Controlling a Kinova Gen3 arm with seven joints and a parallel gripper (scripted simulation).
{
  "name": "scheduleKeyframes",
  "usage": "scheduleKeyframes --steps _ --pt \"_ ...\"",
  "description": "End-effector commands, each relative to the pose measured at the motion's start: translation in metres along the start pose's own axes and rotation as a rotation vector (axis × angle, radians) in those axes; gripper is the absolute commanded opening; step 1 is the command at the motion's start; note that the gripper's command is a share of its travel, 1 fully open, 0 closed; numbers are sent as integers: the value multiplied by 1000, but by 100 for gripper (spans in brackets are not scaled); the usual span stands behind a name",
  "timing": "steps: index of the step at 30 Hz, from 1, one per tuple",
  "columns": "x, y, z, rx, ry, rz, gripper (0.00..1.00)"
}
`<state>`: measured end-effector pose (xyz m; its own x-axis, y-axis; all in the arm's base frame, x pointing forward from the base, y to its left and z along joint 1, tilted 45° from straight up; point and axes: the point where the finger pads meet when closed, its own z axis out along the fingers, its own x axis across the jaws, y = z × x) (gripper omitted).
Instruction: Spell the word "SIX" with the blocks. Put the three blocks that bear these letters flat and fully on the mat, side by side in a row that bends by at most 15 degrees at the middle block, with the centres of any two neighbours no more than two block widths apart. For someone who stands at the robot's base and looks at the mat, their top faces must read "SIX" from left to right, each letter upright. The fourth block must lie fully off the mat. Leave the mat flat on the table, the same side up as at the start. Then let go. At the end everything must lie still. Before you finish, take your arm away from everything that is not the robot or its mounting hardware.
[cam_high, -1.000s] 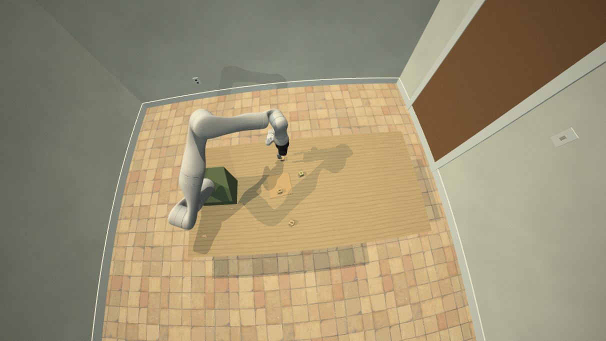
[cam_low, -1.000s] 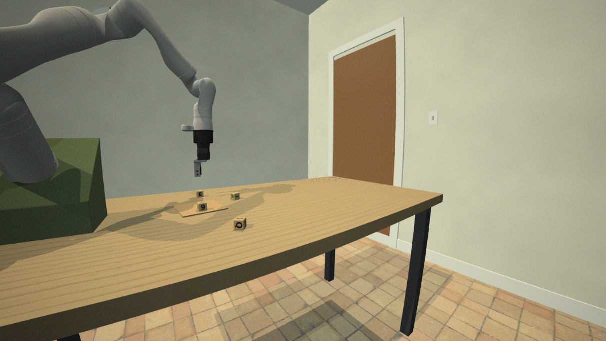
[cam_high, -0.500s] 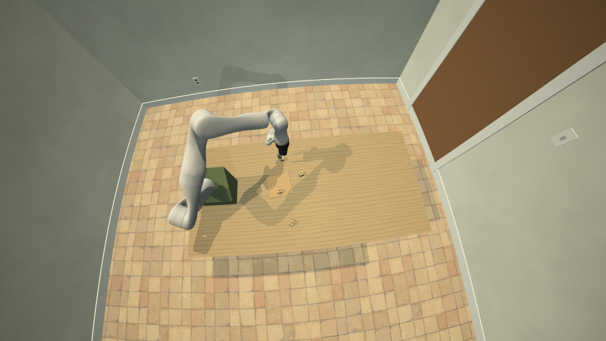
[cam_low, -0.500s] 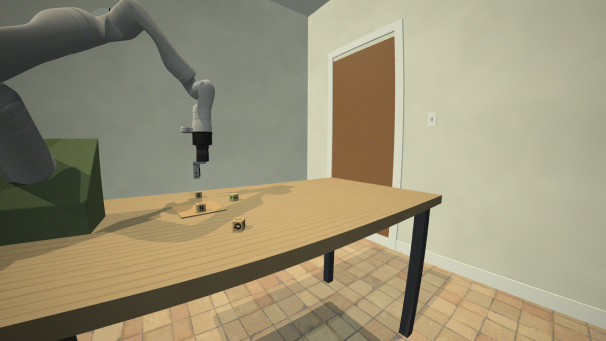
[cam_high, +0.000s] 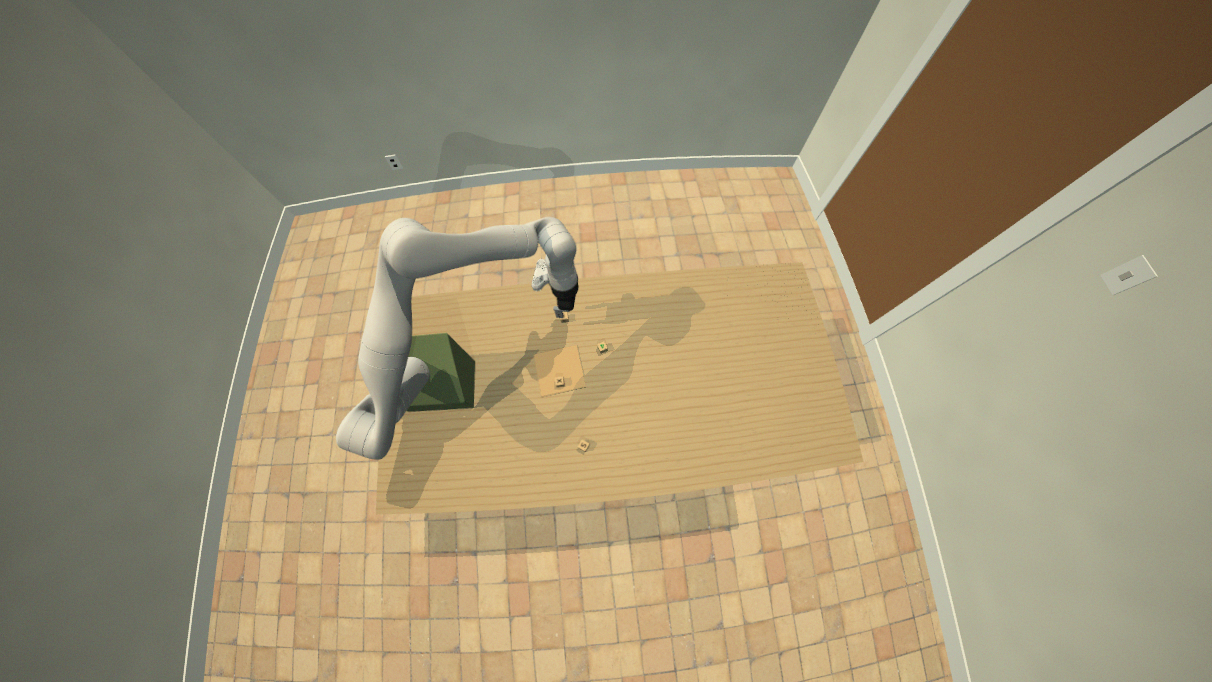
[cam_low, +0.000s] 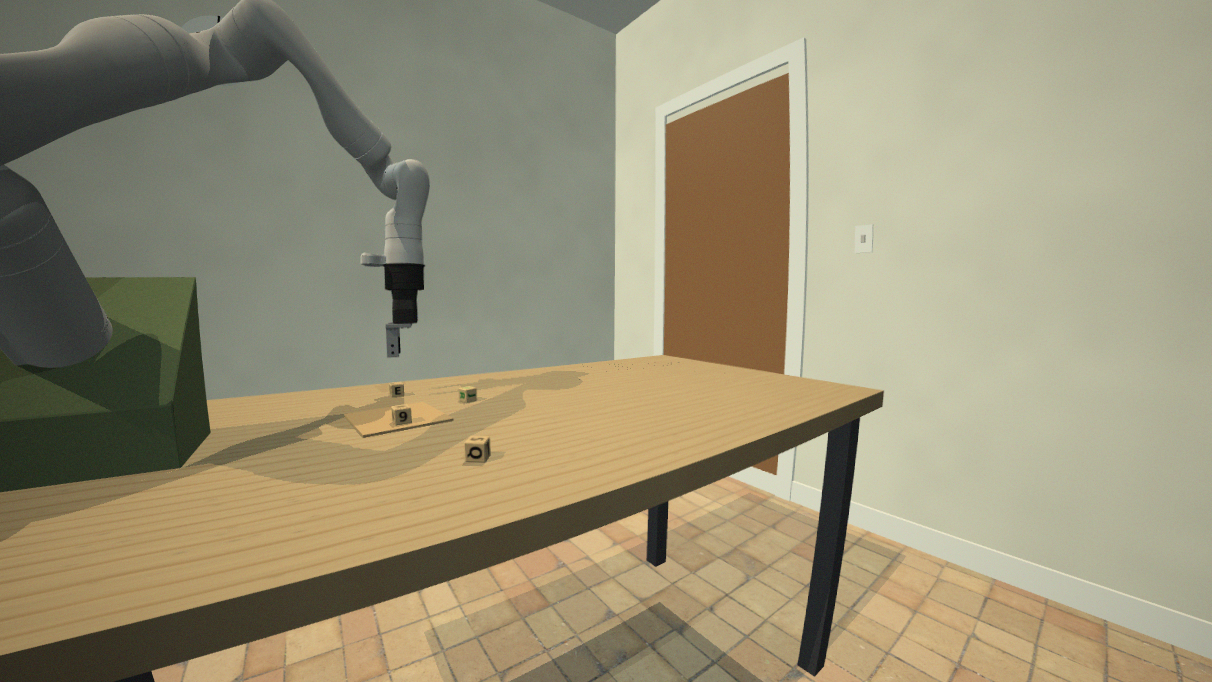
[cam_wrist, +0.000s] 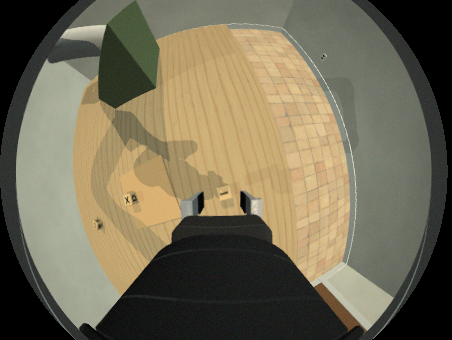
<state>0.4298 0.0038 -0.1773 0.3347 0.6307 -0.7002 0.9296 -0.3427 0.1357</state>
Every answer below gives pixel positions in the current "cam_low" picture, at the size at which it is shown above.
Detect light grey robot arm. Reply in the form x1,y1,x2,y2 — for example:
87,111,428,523
0,0,430,368

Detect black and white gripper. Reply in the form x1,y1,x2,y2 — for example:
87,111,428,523
361,237,425,359

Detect tan flat mat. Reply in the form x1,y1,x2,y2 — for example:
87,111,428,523
344,402,455,439

